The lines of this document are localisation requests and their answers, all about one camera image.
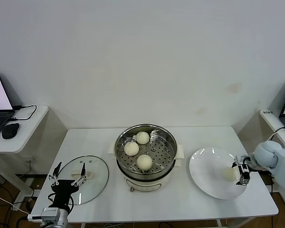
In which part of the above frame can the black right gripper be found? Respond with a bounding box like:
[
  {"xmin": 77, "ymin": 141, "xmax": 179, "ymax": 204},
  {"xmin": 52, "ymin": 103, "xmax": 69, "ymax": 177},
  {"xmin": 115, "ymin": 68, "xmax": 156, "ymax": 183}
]
[{"xmin": 231, "ymin": 154, "xmax": 249, "ymax": 186}]

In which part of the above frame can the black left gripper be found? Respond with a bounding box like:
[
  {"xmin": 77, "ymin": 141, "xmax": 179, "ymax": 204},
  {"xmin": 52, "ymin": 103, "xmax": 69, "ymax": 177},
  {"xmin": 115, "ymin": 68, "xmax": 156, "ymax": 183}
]
[{"xmin": 48, "ymin": 161, "xmax": 87, "ymax": 209}]

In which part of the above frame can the white steamed baozi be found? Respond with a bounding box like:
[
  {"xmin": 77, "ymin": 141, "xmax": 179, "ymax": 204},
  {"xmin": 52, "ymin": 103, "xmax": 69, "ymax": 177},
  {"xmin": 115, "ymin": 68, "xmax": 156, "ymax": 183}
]
[
  {"xmin": 135, "ymin": 131, "xmax": 150, "ymax": 145},
  {"xmin": 222, "ymin": 167, "xmax": 237, "ymax": 182},
  {"xmin": 136, "ymin": 154, "xmax": 154, "ymax": 171},
  {"xmin": 124, "ymin": 142, "xmax": 140, "ymax": 157}
]

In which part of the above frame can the round glass pot lid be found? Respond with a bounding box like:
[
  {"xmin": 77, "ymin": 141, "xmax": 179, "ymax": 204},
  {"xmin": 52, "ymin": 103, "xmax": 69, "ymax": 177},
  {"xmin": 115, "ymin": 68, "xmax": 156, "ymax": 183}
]
[{"xmin": 54, "ymin": 155, "xmax": 109, "ymax": 205}]

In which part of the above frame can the stainless steel steamer basket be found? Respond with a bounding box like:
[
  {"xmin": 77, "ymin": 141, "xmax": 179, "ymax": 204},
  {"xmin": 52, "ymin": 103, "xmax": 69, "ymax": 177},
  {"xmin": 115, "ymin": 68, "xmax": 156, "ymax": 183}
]
[{"xmin": 115, "ymin": 123, "xmax": 178, "ymax": 175}]

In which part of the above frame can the white round plate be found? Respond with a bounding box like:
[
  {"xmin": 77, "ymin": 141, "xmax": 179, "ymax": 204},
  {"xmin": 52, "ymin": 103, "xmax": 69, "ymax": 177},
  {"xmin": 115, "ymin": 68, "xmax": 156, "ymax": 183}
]
[{"xmin": 189, "ymin": 147, "xmax": 248, "ymax": 200}]

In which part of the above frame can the white side table with label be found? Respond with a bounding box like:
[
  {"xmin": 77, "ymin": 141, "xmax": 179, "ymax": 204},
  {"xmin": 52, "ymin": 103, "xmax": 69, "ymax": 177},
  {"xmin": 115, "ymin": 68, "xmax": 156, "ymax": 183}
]
[{"xmin": 258, "ymin": 109, "xmax": 285, "ymax": 206}]

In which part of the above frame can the white side table with mouse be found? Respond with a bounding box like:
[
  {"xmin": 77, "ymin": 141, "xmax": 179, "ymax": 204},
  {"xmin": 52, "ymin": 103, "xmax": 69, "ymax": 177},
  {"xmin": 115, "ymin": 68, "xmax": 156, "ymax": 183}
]
[{"xmin": 0, "ymin": 105, "xmax": 49, "ymax": 207}]

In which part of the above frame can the black computer mouse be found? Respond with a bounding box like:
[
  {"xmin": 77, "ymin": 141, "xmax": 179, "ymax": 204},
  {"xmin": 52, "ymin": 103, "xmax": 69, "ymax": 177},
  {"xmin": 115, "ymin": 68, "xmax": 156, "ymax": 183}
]
[{"xmin": 2, "ymin": 123, "xmax": 21, "ymax": 140}]

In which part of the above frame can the cream electric cooking pot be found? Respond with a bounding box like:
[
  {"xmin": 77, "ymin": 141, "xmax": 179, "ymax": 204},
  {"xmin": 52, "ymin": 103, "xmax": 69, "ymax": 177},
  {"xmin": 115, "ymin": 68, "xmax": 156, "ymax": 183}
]
[{"xmin": 108, "ymin": 139, "xmax": 185, "ymax": 192}]

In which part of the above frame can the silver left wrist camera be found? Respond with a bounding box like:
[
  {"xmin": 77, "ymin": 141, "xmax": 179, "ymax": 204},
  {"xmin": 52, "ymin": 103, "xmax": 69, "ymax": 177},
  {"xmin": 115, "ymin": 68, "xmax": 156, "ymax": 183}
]
[{"xmin": 28, "ymin": 208, "xmax": 60, "ymax": 223}]

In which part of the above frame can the white floor cable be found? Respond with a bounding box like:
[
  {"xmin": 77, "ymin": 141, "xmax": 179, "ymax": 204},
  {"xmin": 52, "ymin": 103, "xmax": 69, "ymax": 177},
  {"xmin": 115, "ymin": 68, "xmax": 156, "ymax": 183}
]
[{"xmin": 0, "ymin": 191, "xmax": 31, "ymax": 216}]

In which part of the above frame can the black laptop power cable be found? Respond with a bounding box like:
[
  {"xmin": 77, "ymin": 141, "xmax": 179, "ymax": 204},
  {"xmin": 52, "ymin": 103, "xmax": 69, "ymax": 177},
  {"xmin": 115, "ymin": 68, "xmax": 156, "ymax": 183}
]
[{"xmin": 9, "ymin": 104, "xmax": 38, "ymax": 122}]

